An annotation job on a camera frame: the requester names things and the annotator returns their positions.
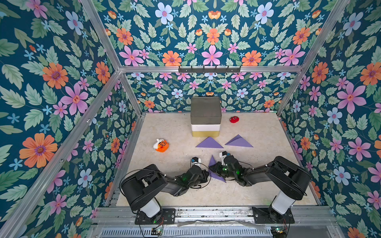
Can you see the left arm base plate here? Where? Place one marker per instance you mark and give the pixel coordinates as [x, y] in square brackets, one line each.
[165, 216]

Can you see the grey white yellow stacked box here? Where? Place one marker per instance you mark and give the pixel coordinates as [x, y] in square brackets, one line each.
[205, 116]

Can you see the white ventilation grille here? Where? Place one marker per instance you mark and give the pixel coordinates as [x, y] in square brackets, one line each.
[185, 232]

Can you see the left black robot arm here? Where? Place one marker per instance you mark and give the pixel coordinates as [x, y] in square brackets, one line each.
[141, 187]

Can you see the small red toy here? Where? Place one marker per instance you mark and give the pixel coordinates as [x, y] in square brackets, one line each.
[234, 119]

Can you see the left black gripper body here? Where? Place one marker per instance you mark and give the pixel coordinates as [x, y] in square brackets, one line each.
[200, 179]

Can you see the purple paper square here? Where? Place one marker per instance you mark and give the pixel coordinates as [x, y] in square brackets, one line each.
[239, 141]
[209, 142]
[212, 174]

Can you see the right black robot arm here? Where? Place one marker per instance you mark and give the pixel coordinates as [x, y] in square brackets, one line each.
[291, 179]

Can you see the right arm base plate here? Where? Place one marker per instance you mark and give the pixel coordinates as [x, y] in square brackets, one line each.
[267, 215]

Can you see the grey wall hook rail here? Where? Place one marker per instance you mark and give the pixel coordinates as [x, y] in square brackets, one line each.
[209, 69]

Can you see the orange tiger plush toy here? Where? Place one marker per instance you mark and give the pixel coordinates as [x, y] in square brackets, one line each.
[161, 145]

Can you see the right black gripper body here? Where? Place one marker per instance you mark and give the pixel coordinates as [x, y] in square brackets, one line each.
[219, 168]

